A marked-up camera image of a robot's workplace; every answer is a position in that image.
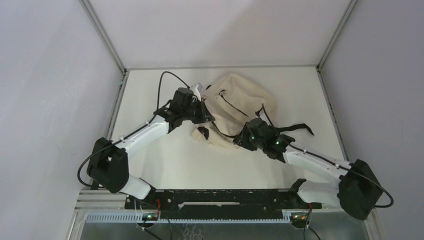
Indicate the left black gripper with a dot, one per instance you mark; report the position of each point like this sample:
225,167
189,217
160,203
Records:
204,116

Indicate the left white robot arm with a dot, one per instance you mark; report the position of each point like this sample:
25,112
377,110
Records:
108,165

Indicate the beige canvas student bag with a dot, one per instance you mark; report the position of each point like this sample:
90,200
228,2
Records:
234,100

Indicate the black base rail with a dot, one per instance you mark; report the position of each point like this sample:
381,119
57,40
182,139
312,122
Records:
221,204

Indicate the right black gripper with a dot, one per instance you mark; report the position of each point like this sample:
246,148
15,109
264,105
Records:
241,139

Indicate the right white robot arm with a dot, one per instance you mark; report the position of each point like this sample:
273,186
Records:
351,186

